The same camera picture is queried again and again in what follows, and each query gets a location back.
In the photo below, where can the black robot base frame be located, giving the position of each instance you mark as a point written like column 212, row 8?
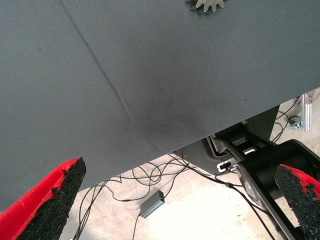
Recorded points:
column 270, row 160

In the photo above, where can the small grey hub box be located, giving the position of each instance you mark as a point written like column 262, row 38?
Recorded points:
column 151, row 206

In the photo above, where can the dark grey table cloth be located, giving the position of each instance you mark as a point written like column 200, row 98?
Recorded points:
column 125, row 75

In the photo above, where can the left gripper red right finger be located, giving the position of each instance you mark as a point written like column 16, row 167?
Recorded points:
column 302, row 197

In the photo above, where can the white bevel gear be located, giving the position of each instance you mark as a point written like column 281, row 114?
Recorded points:
column 207, row 5

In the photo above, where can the small metal floor bracket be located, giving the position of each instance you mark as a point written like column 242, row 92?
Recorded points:
column 295, row 123

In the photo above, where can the aluminium profile bar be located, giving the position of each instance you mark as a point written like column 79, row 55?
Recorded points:
column 307, row 112

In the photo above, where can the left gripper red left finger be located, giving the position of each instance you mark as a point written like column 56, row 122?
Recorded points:
column 42, row 210

